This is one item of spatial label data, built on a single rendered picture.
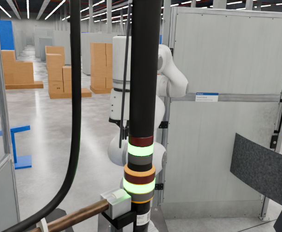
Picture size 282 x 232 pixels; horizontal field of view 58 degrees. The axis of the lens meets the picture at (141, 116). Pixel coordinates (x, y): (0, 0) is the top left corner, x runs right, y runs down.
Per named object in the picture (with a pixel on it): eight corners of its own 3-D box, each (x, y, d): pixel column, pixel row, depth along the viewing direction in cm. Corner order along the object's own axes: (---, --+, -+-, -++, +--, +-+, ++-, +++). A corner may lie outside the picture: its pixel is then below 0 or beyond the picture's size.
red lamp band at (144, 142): (139, 148, 31) (139, 139, 31) (123, 140, 34) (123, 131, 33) (158, 142, 33) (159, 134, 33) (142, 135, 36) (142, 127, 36)
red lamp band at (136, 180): (137, 188, 32) (138, 180, 32) (117, 174, 35) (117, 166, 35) (161, 177, 35) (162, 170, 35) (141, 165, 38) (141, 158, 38)
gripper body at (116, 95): (139, 84, 86) (138, 115, 89) (109, 83, 85) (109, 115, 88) (142, 88, 79) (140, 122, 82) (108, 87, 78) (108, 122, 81)
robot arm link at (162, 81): (138, 161, 90) (99, 152, 96) (144, 176, 99) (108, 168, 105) (175, 70, 119) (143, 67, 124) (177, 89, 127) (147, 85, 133)
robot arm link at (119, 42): (144, 78, 83) (119, 76, 87) (146, 37, 80) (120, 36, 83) (134, 82, 76) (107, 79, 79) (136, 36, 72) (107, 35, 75)
